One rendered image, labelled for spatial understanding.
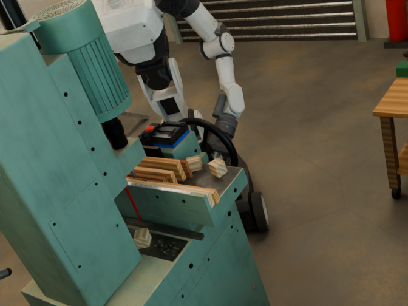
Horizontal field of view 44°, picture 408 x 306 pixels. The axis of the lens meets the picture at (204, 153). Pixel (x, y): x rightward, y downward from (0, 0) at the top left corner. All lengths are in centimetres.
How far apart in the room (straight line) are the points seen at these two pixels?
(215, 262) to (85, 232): 48
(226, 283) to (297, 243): 91
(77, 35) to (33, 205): 44
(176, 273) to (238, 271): 34
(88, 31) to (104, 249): 57
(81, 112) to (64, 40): 18
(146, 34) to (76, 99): 73
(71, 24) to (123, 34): 68
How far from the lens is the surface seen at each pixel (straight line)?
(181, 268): 151
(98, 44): 139
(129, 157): 154
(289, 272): 246
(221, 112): 204
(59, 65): 132
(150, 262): 152
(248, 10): 490
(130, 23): 198
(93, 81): 139
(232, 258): 172
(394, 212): 266
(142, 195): 157
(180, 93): 230
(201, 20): 203
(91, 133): 139
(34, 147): 123
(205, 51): 210
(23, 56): 121
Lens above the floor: 176
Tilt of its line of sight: 31 degrees down
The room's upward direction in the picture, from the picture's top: 20 degrees counter-clockwise
